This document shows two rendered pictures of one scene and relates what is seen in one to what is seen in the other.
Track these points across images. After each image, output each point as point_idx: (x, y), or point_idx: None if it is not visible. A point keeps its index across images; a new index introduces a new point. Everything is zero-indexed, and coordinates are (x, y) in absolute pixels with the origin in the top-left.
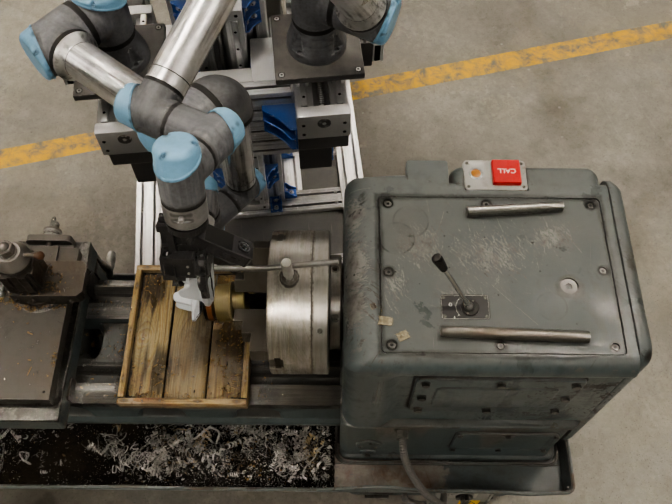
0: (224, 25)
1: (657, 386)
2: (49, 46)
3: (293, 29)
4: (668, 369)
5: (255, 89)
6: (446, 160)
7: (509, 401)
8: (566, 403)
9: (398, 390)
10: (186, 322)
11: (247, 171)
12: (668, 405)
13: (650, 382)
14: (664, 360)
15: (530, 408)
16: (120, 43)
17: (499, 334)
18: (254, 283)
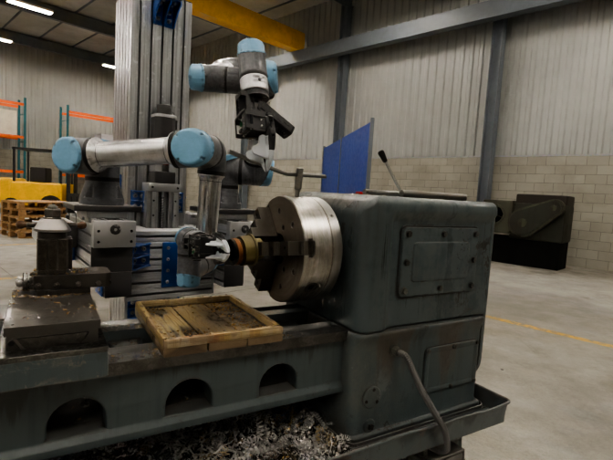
0: (165, 203)
1: (474, 451)
2: (83, 140)
3: None
4: (471, 442)
5: None
6: None
7: (450, 266)
8: (474, 270)
9: (392, 257)
10: (196, 317)
11: (215, 228)
12: (490, 457)
13: (470, 451)
14: (464, 439)
15: (459, 283)
16: (114, 177)
17: (429, 192)
18: (264, 229)
